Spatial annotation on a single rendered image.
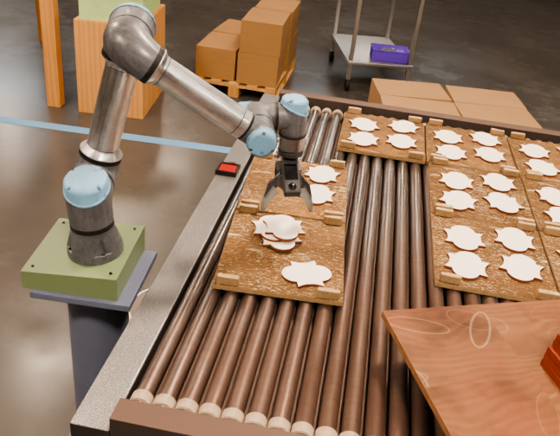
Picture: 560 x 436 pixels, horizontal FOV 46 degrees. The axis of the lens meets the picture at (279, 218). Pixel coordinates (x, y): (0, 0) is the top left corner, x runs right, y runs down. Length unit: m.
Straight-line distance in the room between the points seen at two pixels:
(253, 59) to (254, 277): 3.97
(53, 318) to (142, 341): 1.58
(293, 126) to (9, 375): 1.67
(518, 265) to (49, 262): 1.34
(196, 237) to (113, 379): 0.61
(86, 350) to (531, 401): 1.20
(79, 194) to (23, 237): 2.04
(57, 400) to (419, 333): 1.65
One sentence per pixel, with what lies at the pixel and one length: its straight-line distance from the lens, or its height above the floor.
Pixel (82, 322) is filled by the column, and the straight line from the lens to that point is 1.94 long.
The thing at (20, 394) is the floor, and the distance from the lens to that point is 2.84.
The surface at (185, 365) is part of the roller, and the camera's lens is 1.55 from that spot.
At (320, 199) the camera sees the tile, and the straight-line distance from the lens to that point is 2.19.
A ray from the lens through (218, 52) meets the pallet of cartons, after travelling 5.69.
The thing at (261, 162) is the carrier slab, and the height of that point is 0.94.
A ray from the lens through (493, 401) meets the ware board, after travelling 1.43.
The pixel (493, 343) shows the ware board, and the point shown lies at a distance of 1.57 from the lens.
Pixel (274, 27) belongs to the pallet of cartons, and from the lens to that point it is 5.52.
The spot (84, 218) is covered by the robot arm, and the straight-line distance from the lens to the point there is 1.76.
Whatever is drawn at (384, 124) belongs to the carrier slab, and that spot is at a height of 0.94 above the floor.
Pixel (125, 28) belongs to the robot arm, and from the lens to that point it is 1.60.
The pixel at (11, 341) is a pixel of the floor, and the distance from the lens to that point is 3.08.
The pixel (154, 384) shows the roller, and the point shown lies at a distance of 1.51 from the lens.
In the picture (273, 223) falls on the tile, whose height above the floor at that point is 0.97.
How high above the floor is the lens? 1.97
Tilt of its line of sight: 30 degrees down
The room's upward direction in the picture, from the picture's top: 7 degrees clockwise
